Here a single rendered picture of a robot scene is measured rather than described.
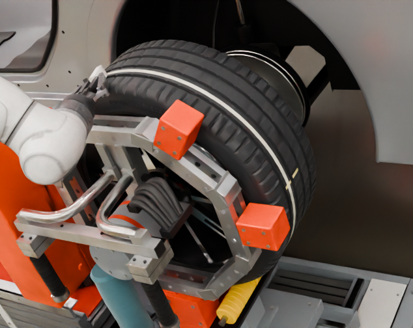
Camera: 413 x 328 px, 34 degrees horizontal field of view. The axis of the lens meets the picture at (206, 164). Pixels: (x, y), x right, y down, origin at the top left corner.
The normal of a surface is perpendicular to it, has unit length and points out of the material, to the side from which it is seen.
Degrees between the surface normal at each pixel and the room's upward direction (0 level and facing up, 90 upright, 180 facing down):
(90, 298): 0
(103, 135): 90
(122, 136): 90
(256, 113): 55
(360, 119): 0
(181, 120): 35
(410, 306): 0
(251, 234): 90
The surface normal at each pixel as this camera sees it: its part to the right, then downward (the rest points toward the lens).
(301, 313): -0.29, -0.78
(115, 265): -0.47, 0.62
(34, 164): -0.16, 0.44
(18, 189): 0.83, 0.08
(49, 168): 0.12, 0.47
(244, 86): 0.38, -0.49
